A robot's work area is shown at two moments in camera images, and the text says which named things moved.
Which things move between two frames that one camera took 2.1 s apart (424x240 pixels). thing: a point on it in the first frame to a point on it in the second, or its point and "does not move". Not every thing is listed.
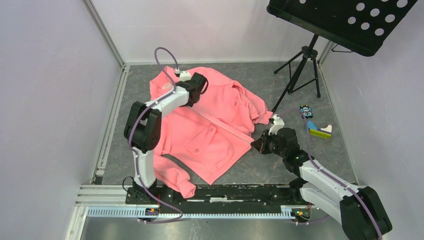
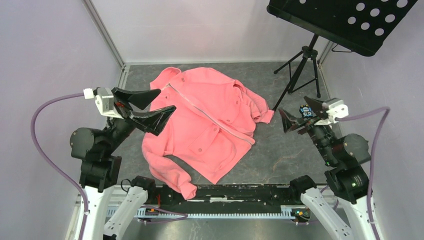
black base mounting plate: [221, 199] does not move
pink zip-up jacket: [207, 136] does not move
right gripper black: [259, 143] to [288, 124]
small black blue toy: [307, 111] does not move
